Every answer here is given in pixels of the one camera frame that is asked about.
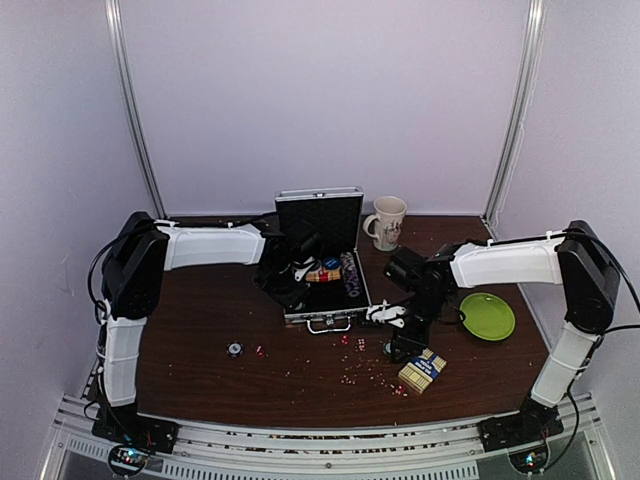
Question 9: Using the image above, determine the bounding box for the blue small blind button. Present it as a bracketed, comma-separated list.
[322, 257, 341, 271]

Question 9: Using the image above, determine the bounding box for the front aluminium rail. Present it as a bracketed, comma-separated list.
[36, 395, 619, 479]

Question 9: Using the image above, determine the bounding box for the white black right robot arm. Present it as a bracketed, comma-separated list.
[366, 220, 620, 451]

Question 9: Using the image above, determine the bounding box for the green plate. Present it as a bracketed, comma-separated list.
[459, 292, 516, 342]

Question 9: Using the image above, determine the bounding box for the purple poker chip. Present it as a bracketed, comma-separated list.
[226, 342, 244, 358]

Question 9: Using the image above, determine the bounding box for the aluminium poker chip case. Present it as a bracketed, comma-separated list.
[275, 186, 371, 336]

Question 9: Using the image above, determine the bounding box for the cream ceramic mug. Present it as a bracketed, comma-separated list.
[362, 196, 407, 252]

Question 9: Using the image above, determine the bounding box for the aluminium frame post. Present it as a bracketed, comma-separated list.
[105, 0, 167, 219]
[484, 0, 546, 228]

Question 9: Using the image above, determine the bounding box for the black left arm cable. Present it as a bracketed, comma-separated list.
[87, 211, 279, 321]

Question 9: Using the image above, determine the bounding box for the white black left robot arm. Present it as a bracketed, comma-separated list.
[92, 211, 323, 444]

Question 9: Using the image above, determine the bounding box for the left aluminium frame post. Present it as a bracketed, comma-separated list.
[105, 0, 167, 219]

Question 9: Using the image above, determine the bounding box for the right aluminium frame post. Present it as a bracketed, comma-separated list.
[484, 0, 546, 228]

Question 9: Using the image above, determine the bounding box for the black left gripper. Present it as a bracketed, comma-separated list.
[256, 263, 309, 312]

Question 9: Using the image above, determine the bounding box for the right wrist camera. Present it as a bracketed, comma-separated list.
[365, 300, 408, 329]

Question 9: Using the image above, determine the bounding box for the blue playing card box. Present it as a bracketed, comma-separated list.
[398, 348, 447, 395]

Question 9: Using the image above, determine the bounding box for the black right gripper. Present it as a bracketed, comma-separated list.
[391, 289, 450, 364]

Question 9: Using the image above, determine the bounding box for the right poker chip row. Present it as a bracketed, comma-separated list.
[340, 252, 362, 298]

